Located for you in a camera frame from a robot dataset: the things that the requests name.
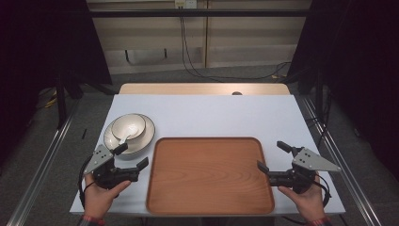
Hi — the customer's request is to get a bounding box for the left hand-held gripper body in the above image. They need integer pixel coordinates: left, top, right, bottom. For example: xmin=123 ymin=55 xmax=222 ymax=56
xmin=83 ymin=143 xmax=140 ymax=191

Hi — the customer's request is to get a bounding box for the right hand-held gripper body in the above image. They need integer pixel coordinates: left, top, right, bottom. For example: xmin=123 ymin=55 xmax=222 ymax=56
xmin=267 ymin=146 xmax=343 ymax=195

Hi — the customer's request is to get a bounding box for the white ceramic spoon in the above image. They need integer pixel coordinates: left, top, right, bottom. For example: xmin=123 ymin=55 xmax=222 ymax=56
xmin=118 ymin=126 xmax=141 ymax=146

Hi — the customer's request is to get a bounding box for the white plate with dark rim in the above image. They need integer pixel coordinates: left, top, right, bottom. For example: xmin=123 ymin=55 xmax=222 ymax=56
xmin=103 ymin=113 xmax=156 ymax=155

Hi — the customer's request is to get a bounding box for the white bowl with dark rim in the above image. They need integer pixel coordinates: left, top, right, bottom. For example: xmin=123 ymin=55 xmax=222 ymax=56
xmin=110 ymin=113 xmax=147 ymax=141

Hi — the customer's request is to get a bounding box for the brown wooden tray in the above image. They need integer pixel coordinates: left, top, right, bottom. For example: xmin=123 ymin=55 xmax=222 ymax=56
xmin=145 ymin=137 xmax=276 ymax=217

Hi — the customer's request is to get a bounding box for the person's left hand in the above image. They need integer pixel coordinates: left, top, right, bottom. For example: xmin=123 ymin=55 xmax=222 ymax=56
xmin=84 ymin=172 xmax=132 ymax=219

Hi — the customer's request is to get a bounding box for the person's right hand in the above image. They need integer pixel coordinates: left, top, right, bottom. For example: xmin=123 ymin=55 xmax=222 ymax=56
xmin=278 ymin=175 xmax=328 ymax=220

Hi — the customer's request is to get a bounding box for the black metal stand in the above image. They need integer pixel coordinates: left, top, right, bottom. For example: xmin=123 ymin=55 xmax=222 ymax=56
xmin=55 ymin=74 xmax=69 ymax=128
xmin=314 ymin=72 xmax=324 ymax=121

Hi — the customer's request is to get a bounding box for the black curtain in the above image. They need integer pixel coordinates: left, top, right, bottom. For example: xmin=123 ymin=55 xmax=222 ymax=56
xmin=0 ymin=0 xmax=112 ymax=164
xmin=286 ymin=0 xmax=399 ymax=180

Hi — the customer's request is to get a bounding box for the black horizontal bar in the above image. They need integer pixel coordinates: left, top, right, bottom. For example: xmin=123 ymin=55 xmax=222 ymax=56
xmin=88 ymin=8 xmax=310 ymax=18

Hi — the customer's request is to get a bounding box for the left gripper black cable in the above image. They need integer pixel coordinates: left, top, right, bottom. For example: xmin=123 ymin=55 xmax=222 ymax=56
xmin=77 ymin=154 xmax=95 ymax=210

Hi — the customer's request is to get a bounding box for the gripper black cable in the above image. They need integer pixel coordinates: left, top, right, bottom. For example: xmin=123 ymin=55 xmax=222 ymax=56
xmin=313 ymin=173 xmax=333 ymax=208
xmin=77 ymin=154 xmax=95 ymax=210

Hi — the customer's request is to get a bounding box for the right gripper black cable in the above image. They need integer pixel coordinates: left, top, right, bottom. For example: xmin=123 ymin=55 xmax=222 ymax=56
xmin=313 ymin=173 xmax=333 ymax=208

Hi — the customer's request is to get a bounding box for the black floor cable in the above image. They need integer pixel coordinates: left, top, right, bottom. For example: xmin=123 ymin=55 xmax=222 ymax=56
xmin=305 ymin=93 xmax=330 ymax=149

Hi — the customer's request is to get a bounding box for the aluminium floor rail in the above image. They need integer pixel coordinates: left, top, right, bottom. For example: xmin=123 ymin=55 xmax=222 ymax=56
xmin=6 ymin=97 xmax=81 ymax=226
xmin=300 ymin=95 xmax=382 ymax=226

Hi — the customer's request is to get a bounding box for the yellow floor cable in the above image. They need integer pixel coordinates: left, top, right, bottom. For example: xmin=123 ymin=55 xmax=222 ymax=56
xmin=43 ymin=90 xmax=59 ymax=109

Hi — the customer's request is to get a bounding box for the black wall cable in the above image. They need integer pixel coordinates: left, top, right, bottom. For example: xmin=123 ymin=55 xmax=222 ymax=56
xmin=179 ymin=15 xmax=293 ymax=81

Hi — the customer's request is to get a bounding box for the white wall socket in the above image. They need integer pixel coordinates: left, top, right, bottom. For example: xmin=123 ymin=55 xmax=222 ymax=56
xmin=174 ymin=0 xmax=198 ymax=9

